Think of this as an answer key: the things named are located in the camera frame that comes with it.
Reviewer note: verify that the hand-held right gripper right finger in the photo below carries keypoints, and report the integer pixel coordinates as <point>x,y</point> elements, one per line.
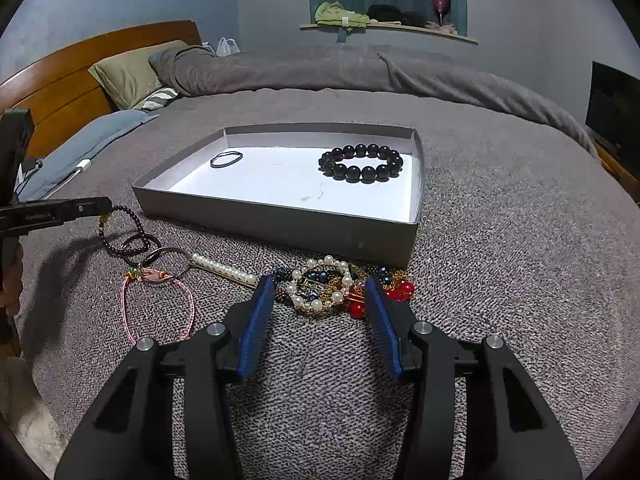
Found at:
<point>382,325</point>

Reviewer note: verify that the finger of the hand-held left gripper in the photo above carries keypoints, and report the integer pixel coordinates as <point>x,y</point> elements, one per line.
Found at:
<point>60,212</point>

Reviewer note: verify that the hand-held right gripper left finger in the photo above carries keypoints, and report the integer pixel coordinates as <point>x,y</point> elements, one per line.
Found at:
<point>257,330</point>

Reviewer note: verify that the pearl hair pin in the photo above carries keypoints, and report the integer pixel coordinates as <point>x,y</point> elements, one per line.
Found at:
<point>220,265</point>

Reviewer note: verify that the grey shallow cardboard box tray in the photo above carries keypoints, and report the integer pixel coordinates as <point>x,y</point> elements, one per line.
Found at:
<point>280,185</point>

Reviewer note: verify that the person's left hand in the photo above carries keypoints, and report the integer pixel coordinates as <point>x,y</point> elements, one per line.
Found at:
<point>12,280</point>

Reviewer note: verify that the wooden headboard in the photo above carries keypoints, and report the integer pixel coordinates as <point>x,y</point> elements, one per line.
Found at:
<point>60,75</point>

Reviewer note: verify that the olive green pillow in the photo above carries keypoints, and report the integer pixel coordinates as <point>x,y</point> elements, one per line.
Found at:
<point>125,72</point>

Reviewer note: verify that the grey bed blanket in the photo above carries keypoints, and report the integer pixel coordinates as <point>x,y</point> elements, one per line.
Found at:
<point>500,260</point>

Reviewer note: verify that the striped pillow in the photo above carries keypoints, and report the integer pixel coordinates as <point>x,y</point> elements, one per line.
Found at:
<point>157,97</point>

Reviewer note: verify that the white plastic bag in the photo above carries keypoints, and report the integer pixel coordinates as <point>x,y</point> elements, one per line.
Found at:
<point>227,46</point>

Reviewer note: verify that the grey folded comforter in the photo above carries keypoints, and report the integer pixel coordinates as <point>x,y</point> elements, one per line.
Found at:
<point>300,67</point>

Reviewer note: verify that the wooden television stand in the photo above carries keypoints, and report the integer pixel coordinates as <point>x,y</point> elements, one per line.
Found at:
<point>625,172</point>

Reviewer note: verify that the wooden window shelf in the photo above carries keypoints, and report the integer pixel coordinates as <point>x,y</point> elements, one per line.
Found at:
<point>400,27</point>

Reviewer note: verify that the pink cloth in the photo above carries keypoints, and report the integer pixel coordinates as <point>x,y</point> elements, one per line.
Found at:
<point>442,27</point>

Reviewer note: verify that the black cloth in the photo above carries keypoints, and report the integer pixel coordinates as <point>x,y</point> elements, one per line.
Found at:
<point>385,11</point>

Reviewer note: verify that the green cloth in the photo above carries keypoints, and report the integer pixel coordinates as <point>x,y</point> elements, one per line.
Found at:
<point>335,12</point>

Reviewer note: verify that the black television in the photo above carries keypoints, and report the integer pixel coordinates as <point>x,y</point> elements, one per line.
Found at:
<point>612,105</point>

